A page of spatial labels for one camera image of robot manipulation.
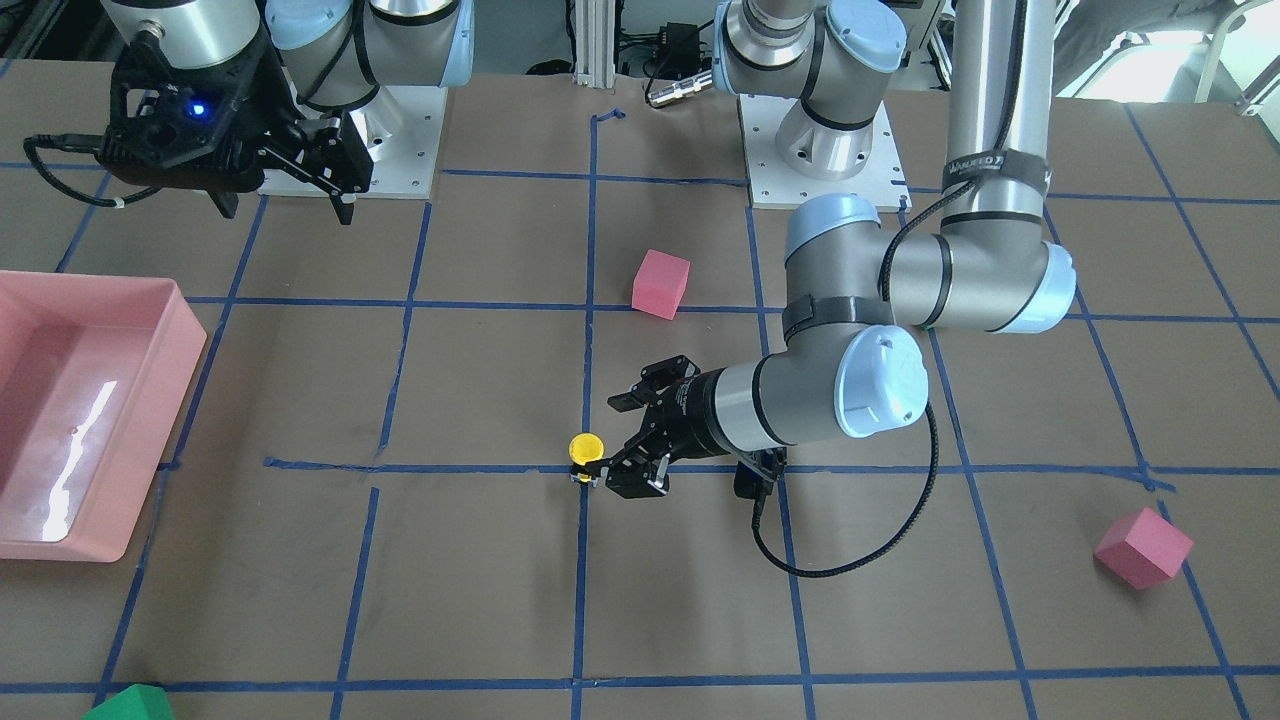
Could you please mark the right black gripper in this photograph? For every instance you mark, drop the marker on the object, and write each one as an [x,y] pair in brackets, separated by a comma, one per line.
[283,122]

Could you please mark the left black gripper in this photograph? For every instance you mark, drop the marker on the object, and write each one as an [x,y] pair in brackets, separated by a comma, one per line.
[692,407]

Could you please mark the yellow push button switch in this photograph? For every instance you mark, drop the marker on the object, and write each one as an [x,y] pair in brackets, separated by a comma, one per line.
[584,448]

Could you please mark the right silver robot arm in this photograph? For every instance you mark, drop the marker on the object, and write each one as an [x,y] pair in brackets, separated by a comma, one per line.
[333,99]

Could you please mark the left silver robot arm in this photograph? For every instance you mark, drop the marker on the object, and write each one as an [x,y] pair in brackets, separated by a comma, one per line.
[851,366]

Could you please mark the pink cube centre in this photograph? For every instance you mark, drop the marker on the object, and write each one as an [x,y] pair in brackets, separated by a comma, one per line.
[660,284]

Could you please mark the pink cube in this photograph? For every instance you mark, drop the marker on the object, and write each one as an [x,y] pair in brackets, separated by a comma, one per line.
[660,284]
[1144,549]

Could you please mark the pink plastic tray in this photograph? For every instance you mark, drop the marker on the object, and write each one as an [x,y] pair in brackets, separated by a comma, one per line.
[94,369]

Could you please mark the silver metal cylinder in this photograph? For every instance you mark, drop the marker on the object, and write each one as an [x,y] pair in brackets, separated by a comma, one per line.
[680,90]

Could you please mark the pink cube far side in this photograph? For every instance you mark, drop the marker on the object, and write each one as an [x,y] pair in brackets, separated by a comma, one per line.
[1144,549]

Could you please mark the green cube near tray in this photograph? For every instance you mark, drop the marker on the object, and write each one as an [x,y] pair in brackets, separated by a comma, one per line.
[136,702]

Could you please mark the aluminium profile post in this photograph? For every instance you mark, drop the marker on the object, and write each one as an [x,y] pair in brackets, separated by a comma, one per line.
[594,41]

